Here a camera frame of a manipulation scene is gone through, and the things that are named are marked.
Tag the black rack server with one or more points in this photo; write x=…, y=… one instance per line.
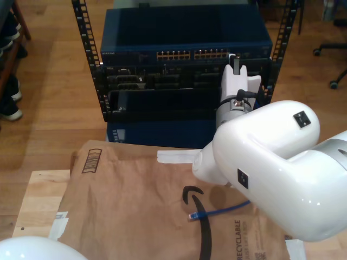
x=162, y=81

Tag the dark table leg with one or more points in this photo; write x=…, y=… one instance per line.
x=300, y=19

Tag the dark blue metal case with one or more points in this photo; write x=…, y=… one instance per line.
x=162, y=135

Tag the long white tape strip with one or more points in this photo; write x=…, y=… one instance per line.
x=173, y=157

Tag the black chair leg with caster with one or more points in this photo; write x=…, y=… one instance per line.
x=334, y=84

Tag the hanging patterned cloth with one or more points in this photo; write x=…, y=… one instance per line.
x=330, y=9

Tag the brown paper mailer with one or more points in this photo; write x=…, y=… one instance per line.
x=122, y=216

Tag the white tape patch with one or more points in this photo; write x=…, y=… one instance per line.
x=296, y=249

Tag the plain dark shoe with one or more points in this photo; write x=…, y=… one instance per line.
x=23, y=51

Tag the wooden shoe rack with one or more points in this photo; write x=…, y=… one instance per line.
x=23, y=21

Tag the dark shoe white sole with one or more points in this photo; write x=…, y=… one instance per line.
x=5, y=44
x=16, y=95
x=13, y=31
x=13, y=115

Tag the white shipping label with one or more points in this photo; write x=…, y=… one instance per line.
x=58, y=224

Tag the blue network switch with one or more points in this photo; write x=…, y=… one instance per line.
x=176, y=27

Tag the black open rack frame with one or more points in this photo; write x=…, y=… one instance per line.
x=86, y=35

